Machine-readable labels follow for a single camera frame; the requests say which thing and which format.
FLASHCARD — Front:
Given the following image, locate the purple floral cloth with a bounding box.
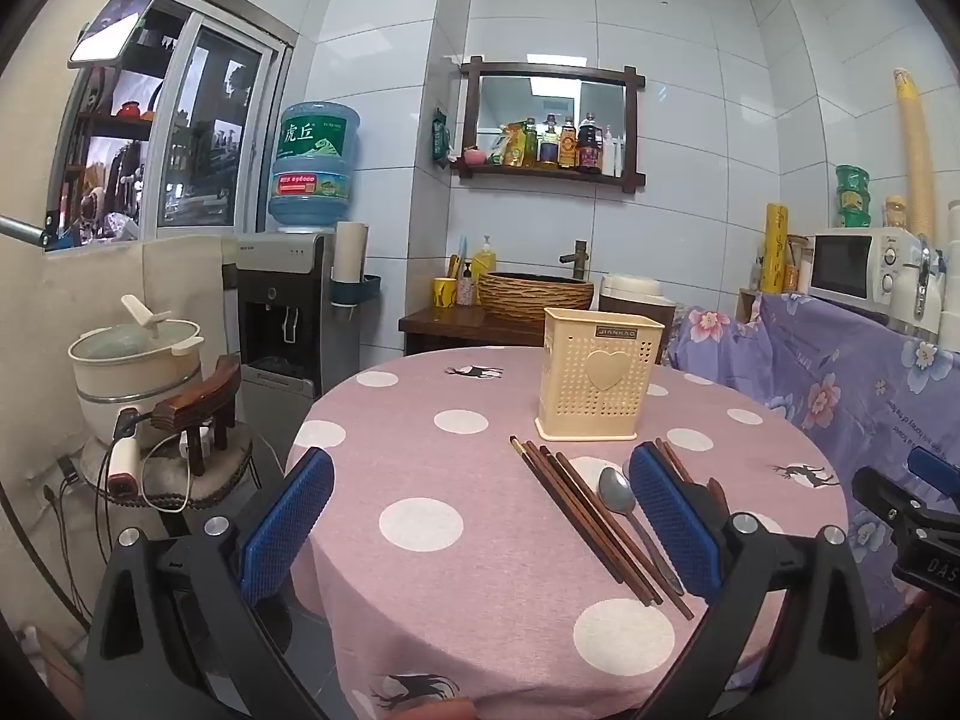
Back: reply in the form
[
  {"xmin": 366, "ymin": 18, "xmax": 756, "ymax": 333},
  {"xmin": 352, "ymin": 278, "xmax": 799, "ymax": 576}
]
[{"xmin": 664, "ymin": 292, "xmax": 960, "ymax": 631}]

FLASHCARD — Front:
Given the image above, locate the paper towel roll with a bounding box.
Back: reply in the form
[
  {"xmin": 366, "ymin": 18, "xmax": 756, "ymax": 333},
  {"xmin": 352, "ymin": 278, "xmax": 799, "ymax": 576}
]
[{"xmin": 334, "ymin": 221, "xmax": 370, "ymax": 290}]

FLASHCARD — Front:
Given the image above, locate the cream cooking pot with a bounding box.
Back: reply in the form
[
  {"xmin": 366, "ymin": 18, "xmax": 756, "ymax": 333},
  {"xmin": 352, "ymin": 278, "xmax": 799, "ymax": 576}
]
[{"xmin": 67, "ymin": 295, "xmax": 205, "ymax": 458}]

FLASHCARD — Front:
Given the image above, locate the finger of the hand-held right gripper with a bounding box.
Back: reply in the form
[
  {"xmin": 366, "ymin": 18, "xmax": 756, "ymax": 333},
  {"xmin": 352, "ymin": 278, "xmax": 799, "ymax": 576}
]
[
  {"xmin": 851, "ymin": 465, "xmax": 960, "ymax": 545},
  {"xmin": 906, "ymin": 446, "xmax": 960, "ymax": 500}
]

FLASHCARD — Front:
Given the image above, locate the dark sauce bottle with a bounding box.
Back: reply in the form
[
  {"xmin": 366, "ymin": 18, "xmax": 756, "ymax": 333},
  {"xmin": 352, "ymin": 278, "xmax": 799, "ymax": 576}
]
[{"xmin": 577, "ymin": 112, "xmax": 603, "ymax": 173}]

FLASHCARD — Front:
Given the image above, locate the brown wooden chopstick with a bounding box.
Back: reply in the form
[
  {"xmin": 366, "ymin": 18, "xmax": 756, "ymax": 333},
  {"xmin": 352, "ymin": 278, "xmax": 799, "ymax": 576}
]
[
  {"xmin": 538, "ymin": 446, "xmax": 665, "ymax": 605},
  {"xmin": 523, "ymin": 440, "xmax": 655, "ymax": 607},
  {"xmin": 661, "ymin": 439, "xmax": 695, "ymax": 485},
  {"xmin": 556, "ymin": 451, "xmax": 695, "ymax": 620},
  {"xmin": 654, "ymin": 437, "xmax": 687, "ymax": 485}
]

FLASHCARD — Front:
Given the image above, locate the yellow seasoning packet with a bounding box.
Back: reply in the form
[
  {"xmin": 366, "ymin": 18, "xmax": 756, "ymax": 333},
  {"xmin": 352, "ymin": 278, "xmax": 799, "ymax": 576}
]
[{"xmin": 491, "ymin": 122, "xmax": 527, "ymax": 166}]

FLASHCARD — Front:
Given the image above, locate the white microwave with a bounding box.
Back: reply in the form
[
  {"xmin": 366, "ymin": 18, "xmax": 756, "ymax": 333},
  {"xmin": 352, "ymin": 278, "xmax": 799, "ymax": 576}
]
[{"xmin": 808, "ymin": 229, "xmax": 922, "ymax": 327}]

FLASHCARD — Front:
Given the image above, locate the stack of green cups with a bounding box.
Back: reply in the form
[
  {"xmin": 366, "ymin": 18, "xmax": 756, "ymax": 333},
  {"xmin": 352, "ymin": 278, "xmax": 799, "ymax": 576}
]
[{"xmin": 835, "ymin": 163, "xmax": 871, "ymax": 230}]

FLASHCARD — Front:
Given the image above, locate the brown white rice cooker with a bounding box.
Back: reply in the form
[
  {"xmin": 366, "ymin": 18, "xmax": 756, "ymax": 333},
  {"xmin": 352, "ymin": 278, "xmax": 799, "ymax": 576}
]
[{"xmin": 598, "ymin": 274, "xmax": 680, "ymax": 365}]

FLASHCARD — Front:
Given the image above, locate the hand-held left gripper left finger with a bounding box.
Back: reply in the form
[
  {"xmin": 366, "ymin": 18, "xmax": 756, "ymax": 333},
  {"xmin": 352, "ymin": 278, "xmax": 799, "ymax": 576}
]
[{"xmin": 82, "ymin": 446, "xmax": 336, "ymax": 720}]

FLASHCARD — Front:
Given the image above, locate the wooden cabinet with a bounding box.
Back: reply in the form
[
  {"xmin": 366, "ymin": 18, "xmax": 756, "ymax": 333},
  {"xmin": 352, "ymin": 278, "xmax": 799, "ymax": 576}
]
[{"xmin": 399, "ymin": 306, "xmax": 548, "ymax": 358}]

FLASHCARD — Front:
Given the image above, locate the dark wooden stool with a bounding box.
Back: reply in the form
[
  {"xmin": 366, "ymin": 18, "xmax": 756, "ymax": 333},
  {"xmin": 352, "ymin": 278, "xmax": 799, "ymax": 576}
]
[{"xmin": 150, "ymin": 356, "xmax": 242, "ymax": 477}]

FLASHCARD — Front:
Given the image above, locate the wooden framed mirror shelf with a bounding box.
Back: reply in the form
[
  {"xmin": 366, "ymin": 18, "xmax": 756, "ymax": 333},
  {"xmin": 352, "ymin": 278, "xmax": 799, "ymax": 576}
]
[{"xmin": 450, "ymin": 56, "xmax": 647, "ymax": 197}]

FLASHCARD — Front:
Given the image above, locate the round cushioned stool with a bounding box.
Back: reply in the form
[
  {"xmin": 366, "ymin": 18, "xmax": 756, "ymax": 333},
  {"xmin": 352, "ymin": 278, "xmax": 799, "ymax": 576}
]
[{"xmin": 79, "ymin": 420, "xmax": 256, "ymax": 512}]

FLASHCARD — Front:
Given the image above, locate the cream plastic utensil holder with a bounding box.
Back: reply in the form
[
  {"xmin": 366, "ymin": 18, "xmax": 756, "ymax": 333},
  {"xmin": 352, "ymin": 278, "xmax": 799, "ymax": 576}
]
[{"xmin": 535, "ymin": 307, "xmax": 666, "ymax": 442}]

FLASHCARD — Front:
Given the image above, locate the round table, pink polka-dot cloth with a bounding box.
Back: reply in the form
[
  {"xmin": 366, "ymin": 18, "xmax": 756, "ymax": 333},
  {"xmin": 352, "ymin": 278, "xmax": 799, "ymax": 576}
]
[{"xmin": 285, "ymin": 345, "xmax": 852, "ymax": 720}]

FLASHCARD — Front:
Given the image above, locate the woven basin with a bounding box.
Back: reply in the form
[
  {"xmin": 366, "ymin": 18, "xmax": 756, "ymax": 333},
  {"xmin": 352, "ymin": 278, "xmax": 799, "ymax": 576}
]
[{"xmin": 477, "ymin": 272, "xmax": 595, "ymax": 325}]

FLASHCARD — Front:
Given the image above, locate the black chopstick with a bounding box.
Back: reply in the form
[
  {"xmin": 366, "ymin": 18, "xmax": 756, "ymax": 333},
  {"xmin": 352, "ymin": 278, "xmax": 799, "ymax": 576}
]
[{"xmin": 510, "ymin": 435, "xmax": 625, "ymax": 584}]

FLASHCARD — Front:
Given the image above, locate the white thermos jug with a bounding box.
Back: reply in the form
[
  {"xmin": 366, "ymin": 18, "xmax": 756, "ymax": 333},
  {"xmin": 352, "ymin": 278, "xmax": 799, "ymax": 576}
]
[{"xmin": 892, "ymin": 238, "xmax": 943, "ymax": 338}]

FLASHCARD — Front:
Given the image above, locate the cream long roll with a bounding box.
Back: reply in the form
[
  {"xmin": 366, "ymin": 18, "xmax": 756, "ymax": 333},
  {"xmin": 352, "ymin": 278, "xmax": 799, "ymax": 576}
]
[{"xmin": 892, "ymin": 67, "xmax": 937, "ymax": 241}]

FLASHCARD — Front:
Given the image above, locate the blue water bottle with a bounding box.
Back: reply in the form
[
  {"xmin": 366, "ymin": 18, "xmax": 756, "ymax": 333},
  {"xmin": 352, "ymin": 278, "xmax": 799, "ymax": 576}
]
[{"xmin": 268, "ymin": 101, "xmax": 361, "ymax": 233}]

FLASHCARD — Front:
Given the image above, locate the window frame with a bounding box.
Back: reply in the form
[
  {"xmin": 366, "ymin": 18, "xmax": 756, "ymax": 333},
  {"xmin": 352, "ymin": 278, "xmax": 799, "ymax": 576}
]
[{"xmin": 45, "ymin": 0, "xmax": 295, "ymax": 250}]

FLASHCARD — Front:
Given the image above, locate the yellow paper roll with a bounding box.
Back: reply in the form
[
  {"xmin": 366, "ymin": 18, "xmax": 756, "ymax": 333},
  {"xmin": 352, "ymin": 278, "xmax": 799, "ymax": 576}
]
[{"xmin": 761, "ymin": 202, "xmax": 790, "ymax": 295}]

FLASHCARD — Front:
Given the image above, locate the white red power strip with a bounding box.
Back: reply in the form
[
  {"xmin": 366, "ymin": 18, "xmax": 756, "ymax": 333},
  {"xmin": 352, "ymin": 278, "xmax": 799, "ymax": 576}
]
[{"xmin": 105, "ymin": 409, "xmax": 145, "ymax": 500}]

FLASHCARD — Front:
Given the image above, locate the phone on mount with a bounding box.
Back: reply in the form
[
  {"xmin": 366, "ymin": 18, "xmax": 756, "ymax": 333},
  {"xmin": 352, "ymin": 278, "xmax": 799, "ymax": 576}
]
[{"xmin": 67, "ymin": 0, "xmax": 157, "ymax": 68}]

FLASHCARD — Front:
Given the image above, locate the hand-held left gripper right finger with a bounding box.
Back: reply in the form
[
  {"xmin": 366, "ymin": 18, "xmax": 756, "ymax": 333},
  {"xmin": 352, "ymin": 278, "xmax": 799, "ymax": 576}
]
[{"xmin": 628, "ymin": 442, "xmax": 878, "ymax": 720}]

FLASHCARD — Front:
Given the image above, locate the grey water dispenser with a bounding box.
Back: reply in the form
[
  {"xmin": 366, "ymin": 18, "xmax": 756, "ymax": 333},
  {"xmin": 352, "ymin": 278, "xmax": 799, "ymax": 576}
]
[{"xmin": 236, "ymin": 231, "xmax": 362, "ymax": 466}]

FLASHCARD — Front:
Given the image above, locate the metal spoon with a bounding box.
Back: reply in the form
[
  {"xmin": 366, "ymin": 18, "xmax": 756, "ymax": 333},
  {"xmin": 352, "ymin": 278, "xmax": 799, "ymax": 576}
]
[{"xmin": 598, "ymin": 465, "xmax": 685, "ymax": 595}]

